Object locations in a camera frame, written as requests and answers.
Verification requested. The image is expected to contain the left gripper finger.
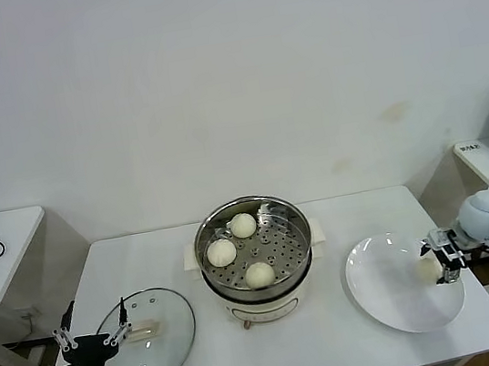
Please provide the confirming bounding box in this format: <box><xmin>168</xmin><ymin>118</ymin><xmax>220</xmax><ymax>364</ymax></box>
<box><xmin>48</xmin><ymin>300</ymin><xmax>83</xmax><ymax>355</ymax></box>
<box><xmin>96</xmin><ymin>294</ymin><xmax>136</xmax><ymax>348</ymax></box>

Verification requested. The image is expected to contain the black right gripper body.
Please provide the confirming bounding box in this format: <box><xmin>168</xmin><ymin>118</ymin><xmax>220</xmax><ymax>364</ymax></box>
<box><xmin>425</xmin><ymin>228</ymin><xmax>466</xmax><ymax>271</ymax></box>

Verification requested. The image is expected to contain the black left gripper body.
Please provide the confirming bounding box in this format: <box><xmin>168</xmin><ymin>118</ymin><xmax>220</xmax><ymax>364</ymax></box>
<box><xmin>63</xmin><ymin>331</ymin><xmax>121</xmax><ymax>366</ymax></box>

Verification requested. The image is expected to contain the white steamed baozi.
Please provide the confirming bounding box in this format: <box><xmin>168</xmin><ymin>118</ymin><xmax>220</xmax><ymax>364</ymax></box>
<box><xmin>205</xmin><ymin>237</ymin><xmax>239</xmax><ymax>270</ymax></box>
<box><xmin>229</xmin><ymin>210</ymin><xmax>260</xmax><ymax>240</ymax></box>
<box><xmin>412</xmin><ymin>254</ymin><xmax>444</xmax><ymax>286</ymax></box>
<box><xmin>242</xmin><ymin>259</ymin><xmax>278</xmax><ymax>292</ymax></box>

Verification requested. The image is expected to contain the glass lid with cream handle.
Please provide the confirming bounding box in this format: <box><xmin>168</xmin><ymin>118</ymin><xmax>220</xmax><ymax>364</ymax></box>
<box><xmin>82</xmin><ymin>282</ymin><xmax>203</xmax><ymax>366</ymax></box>

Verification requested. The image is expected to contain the perforated steel steamer basket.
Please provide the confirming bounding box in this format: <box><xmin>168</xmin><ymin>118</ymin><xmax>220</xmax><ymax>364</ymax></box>
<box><xmin>187</xmin><ymin>187</ymin><xmax>321</xmax><ymax>301</ymax></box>

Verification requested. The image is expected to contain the white round plate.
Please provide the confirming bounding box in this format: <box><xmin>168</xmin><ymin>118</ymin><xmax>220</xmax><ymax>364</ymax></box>
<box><xmin>339</xmin><ymin>221</ymin><xmax>472</xmax><ymax>343</ymax></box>

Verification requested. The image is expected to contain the cream electric cooker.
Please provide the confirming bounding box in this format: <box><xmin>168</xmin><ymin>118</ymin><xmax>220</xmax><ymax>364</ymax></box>
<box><xmin>179</xmin><ymin>216</ymin><xmax>341</xmax><ymax>340</ymax></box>

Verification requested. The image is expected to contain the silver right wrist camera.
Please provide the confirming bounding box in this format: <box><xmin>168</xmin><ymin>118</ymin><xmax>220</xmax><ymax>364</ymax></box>
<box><xmin>445</xmin><ymin>241</ymin><xmax>469</xmax><ymax>272</ymax></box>

